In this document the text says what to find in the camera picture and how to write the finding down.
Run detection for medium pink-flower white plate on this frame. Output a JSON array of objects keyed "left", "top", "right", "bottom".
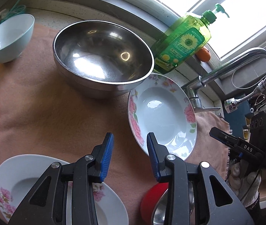
[{"left": 0, "top": 154, "right": 129, "bottom": 225}]

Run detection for red-rimmed steel bowl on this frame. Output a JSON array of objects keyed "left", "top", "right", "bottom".
[{"left": 140, "top": 181, "right": 196, "bottom": 224}]

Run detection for large floral white plate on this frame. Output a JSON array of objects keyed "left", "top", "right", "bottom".
[{"left": 127, "top": 73, "right": 197, "bottom": 160}]

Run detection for large stainless steel bowl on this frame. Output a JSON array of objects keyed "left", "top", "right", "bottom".
[{"left": 52, "top": 20, "right": 154, "bottom": 99}]

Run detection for light blue ceramic bowl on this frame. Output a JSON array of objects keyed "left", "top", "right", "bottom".
[{"left": 0, "top": 14, "right": 35, "bottom": 64}]

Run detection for chrome kitchen faucet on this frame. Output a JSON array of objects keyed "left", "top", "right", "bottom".
[{"left": 182, "top": 47, "right": 266, "bottom": 113}]

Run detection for right gloved hand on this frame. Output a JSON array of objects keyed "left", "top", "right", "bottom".
[{"left": 227, "top": 160, "right": 261, "bottom": 208}]

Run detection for black scissors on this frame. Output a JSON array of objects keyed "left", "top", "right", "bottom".
[{"left": 248, "top": 94, "right": 266, "bottom": 113}]

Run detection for pull-out spray head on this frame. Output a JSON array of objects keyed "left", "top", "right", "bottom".
[{"left": 224, "top": 81, "right": 266, "bottom": 113}]

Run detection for pink towel mat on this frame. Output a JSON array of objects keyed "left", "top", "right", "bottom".
[{"left": 0, "top": 23, "right": 231, "bottom": 225}]

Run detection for orange tangerine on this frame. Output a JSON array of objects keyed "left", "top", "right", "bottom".
[{"left": 195, "top": 47, "right": 211, "bottom": 62}]

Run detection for green dish soap bottle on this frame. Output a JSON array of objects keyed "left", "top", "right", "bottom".
[{"left": 151, "top": 3, "right": 227, "bottom": 74}]

